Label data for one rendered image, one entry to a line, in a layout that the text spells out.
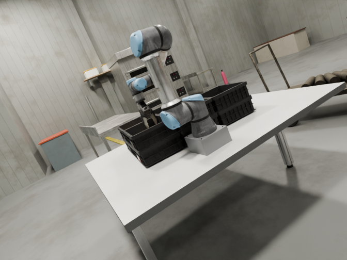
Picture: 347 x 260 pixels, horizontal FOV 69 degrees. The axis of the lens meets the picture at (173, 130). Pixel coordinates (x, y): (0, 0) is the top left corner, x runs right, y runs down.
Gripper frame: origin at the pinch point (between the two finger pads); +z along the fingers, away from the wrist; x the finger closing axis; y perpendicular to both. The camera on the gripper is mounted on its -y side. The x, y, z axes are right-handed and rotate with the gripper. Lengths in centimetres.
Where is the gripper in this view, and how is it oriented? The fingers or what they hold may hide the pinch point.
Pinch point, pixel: (152, 126)
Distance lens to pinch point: 177.8
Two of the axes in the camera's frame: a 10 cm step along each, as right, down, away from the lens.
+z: 3.9, 9.0, 2.1
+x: -8.8, 4.3, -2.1
